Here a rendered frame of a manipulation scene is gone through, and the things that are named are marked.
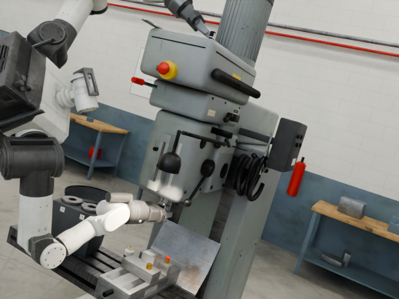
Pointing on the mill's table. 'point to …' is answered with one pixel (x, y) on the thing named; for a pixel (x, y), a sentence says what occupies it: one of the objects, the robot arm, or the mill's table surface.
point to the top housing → (196, 63)
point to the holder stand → (84, 212)
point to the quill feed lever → (206, 168)
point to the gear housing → (192, 102)
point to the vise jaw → (140, 269)
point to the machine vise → (122, 284)
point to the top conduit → (234, 83)
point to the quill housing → (195, 144)
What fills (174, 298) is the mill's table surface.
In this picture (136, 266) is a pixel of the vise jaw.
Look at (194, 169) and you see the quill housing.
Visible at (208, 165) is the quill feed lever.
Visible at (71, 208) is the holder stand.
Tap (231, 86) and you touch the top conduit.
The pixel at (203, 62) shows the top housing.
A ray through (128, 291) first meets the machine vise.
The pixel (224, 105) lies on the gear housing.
